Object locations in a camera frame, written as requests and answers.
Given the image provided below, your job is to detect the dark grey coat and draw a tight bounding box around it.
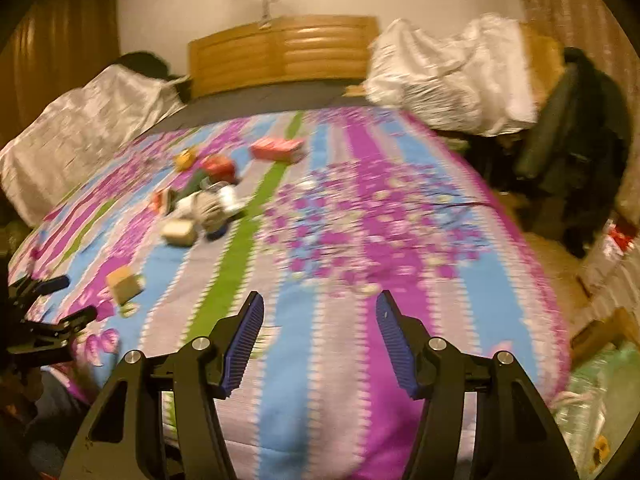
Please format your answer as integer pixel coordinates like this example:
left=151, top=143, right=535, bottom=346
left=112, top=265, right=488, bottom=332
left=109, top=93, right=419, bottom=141
left=515, top=75, right=571, bottom=176

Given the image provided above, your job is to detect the white satin cover cloth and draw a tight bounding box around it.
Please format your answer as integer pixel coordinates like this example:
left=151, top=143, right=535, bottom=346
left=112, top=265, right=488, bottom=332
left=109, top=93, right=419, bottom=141
left=0, top=67, right=186, bottom=228
left=365, top=12, right=538, bottom=137

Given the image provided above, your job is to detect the pink tissue pack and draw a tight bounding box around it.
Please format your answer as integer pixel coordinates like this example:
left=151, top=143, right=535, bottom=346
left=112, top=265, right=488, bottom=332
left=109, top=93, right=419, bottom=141
left=250, top=136, right=307, bottom=163

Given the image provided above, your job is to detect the stack of white boxes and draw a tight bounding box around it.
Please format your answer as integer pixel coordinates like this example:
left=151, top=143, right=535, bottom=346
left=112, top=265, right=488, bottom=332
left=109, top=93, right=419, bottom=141
left=575, top=252, right=640, bottom=311

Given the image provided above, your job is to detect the wooden headboard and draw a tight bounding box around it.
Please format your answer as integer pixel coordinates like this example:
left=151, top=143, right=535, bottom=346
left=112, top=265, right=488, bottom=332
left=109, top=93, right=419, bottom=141
left=187, top=14, right=381, bottom=100

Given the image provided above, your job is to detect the green wrapper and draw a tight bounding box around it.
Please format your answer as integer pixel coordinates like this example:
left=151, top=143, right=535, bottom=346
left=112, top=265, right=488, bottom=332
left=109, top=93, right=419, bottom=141
left=185, top=170, right=211, bottom=196

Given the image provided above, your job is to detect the pink brown curtain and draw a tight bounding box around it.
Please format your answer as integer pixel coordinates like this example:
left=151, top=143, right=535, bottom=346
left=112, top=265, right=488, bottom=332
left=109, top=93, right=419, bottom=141
left=510, top=0, right=640, bottom=211

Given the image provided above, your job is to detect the bin with green bag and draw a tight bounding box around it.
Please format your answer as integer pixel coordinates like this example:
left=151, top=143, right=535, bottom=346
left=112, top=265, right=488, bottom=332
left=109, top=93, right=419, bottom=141
left=550, top=340, right=636, bottom=476

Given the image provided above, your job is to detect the wooden wardrobe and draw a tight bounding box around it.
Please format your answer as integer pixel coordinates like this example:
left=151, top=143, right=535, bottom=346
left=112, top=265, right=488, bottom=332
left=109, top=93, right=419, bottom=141
left=0, top=0, right=121, bottom=146

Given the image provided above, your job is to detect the wooden chair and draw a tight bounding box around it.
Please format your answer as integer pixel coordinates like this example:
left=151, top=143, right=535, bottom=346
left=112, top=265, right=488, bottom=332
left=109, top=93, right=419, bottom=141
left=570, top=307, right=640, bottom=361

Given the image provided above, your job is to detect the floral striped bedsheet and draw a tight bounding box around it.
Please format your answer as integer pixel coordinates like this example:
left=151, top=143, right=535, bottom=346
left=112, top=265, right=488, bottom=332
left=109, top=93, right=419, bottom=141
left=7, top=107, right=573, bottom=480

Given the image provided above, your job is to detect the black jacket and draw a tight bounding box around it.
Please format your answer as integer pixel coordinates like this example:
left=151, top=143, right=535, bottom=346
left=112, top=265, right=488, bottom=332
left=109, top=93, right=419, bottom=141
left=550, top=47, right=633, bottom=258

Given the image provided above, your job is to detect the red apple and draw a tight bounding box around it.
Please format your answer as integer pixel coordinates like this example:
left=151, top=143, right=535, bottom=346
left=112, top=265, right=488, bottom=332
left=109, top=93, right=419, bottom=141
left=200, top=154, right=238, bottom=183

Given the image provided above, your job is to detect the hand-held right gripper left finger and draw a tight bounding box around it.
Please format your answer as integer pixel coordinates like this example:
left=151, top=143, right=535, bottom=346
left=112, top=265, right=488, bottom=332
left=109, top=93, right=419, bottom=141
left=60, top=291, right=265, bottom=480

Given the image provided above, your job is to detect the black cloth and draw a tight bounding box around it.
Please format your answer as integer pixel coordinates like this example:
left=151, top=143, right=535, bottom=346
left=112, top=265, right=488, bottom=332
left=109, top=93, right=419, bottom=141
left=120, top=51, right=191, bottom=86

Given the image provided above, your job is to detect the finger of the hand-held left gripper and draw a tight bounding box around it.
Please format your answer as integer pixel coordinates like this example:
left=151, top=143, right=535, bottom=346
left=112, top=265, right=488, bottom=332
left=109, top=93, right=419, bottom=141
left=7, top=274, right=71, bottom=307
left=20, top=305, right=98, bottom=347

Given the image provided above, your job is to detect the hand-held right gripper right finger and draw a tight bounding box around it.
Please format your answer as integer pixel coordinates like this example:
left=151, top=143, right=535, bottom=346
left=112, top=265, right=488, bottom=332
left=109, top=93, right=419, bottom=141
left=376, top=290, right=581, bottom=480

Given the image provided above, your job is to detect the red and white box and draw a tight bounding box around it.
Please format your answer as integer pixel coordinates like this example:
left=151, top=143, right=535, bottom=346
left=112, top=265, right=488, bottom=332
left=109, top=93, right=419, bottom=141
left=600, top=220, right=640, bottom=261

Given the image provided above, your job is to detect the dark grey mattress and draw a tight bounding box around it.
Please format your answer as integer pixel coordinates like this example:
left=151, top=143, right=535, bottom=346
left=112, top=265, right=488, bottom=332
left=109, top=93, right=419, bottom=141
left=150, top=87, right=376, bottom=133

